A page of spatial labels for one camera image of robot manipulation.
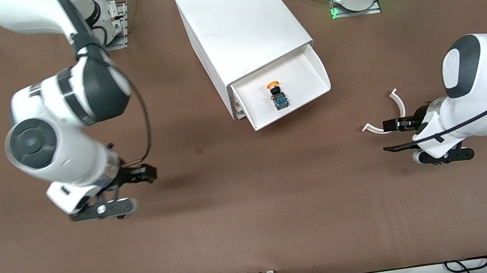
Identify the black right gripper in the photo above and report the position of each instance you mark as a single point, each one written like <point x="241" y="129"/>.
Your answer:
<point x="128" y="175"/>

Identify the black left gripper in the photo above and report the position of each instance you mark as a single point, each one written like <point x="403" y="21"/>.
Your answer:
<point x="417" y="121"/>

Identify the white plastic drawer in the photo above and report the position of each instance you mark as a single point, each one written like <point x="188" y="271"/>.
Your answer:
<point x="236" y="98"/>
<point x="239" y="106"/>
<point x="302" y="78"/>
<point x="242" y="113"/>

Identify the yellow push button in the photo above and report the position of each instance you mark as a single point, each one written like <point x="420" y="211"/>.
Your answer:
<point x="279" y="100"/>

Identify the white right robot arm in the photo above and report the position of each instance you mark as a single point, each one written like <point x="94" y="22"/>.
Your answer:
<point x="60" y="151"/>

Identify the white drawer cabinet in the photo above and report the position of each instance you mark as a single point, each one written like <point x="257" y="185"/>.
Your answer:
<point x="235" y="20"/>

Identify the brown tape patch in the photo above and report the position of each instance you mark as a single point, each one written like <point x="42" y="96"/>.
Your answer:
<point x="198" y="150"/>
<point x="404" y="172"/>

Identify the white curved plastic bracket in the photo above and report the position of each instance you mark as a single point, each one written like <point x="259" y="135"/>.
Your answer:
<point x="401" y="104"/>

